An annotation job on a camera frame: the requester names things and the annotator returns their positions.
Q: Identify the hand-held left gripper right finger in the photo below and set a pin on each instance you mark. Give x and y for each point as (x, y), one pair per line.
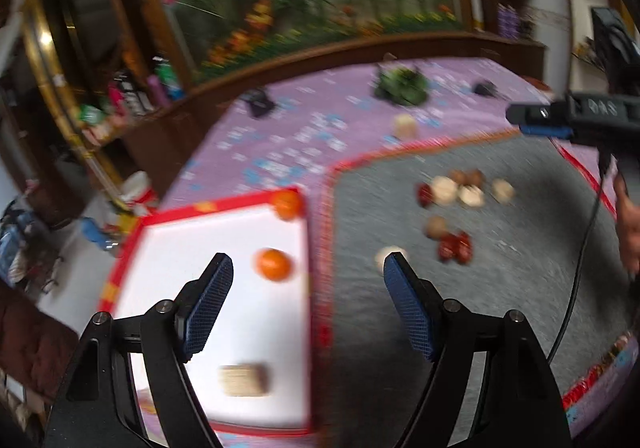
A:
(407, 313)

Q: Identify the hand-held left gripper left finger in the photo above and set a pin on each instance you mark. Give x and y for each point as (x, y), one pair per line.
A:
(210, 308)

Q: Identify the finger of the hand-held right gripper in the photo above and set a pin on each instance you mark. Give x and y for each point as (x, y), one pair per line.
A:
(542, 121)

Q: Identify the red tray with white base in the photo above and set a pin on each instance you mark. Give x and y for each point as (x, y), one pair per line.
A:
(225, 238)

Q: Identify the red date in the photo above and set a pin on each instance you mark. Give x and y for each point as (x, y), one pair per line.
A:
(465, 244)
(425, 193)
(448, 249)

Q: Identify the brown longan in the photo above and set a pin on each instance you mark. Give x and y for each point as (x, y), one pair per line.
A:
(476, 177)
(457, 177)

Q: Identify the person's right hand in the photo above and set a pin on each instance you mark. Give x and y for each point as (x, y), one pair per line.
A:
(629, 228)

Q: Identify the small black device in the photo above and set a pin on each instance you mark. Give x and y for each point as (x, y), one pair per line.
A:
(485, 88)

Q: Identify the orange tangerine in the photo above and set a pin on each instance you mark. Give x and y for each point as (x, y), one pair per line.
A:
(273, 264)
(287, 204)

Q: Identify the gray felt mat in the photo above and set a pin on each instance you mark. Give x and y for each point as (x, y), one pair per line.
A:
(500, 303)

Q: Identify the purple container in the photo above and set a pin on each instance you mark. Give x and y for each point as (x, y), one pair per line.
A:
(507, 21)

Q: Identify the blue plastic jug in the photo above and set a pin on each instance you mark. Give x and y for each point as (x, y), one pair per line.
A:
(95, 233)

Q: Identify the white bucket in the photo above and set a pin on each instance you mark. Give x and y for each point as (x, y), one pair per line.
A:
(135, 190)

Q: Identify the green leafy vegetable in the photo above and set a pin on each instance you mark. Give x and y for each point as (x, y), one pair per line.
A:
(402, 86)

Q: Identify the pink bottle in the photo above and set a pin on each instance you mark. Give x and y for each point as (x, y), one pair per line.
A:
(157, 89)

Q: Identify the green packet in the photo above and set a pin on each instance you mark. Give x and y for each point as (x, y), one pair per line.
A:
(90, 114)

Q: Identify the green bottle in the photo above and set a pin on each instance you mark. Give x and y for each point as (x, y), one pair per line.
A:
(167, 73)

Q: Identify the gold framed doorway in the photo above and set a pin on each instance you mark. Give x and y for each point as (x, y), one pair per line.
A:
(37, 28)

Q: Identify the black cylindrical mount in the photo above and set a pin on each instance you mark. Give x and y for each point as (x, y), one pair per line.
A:
(260, 103)

